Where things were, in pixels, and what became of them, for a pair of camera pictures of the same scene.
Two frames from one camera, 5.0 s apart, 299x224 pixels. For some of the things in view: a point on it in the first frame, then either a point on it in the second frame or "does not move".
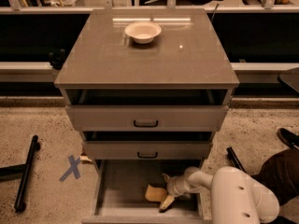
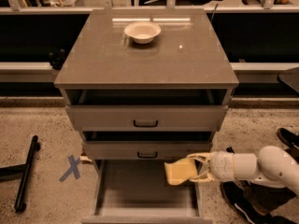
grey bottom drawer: x=120 y=196 does not move
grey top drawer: x=147 y=110 does not move
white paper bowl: x=143 y=32 does not move
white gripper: x=173 y=187 -> x=221 y=167
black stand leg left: x=21 y=172 does not move
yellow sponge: x=155 y=194 -> x=180 y=172
